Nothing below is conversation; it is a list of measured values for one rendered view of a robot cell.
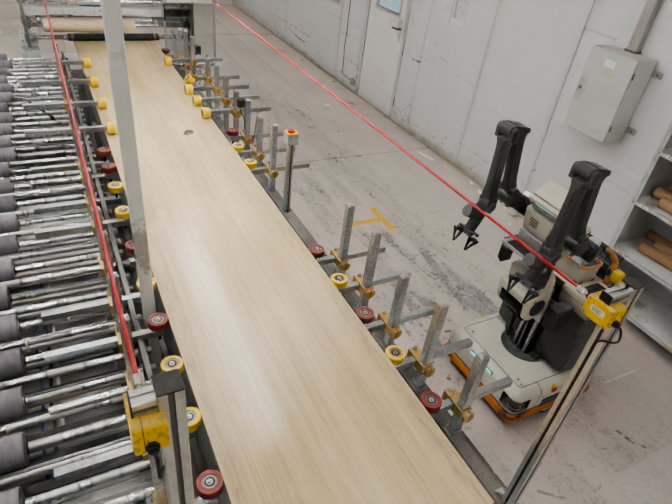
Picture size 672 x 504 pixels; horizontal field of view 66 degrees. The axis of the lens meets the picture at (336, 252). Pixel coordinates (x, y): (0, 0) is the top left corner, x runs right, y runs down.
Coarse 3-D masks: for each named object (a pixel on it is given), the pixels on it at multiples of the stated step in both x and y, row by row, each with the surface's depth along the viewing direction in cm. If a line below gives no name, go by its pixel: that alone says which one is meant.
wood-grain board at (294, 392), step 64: (128, 64) 457; (192, 128) 363; (192, 192) 292; (256, 192) 300; (192, 256) 245; (256, 256) 250; (192, 320) 210; (256, 320) 215; (320, 320) 219; (192, 384) 185; (256, 384) 188; (320, 384) 191; (384, 384) 195; (256, 448) 167; (320, 448) 170; (384, 448) 172; (448, 448) 175
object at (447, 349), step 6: (456, 342) 228; (462, 342) 228; (468, 342) 228; (438, 348) 223; (444, 348) 224; (450, 348) 224; (456, 348) 225; (462, 348) 228; (438, 354) 221; (444, 354) 224; (408, 360) 216; (414, 360) 216; (396, 366) 212; (402, 366) 214; (408, 366) 216
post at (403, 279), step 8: (400, 280) 217; (408, 280) 217; (400, 288) 218; (400, 296) 221; (392, 304) 227; (400, 304) 224; (392, 312) 228; (400, 312) 228; (392, 320) 229; (384, 336) 238
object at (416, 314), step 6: (432, 306) 248; (408, 312) 242; (414, 312) 243; (420, 312) 243; (426, 312) 244; (432, 312) 247; (402, 318) 239; (408, 318) 240; (414, 318) 243; (366, 324) 233; (372, 324) 233; (378, 324) 233; (384, 324) 235; (372, 330) 233
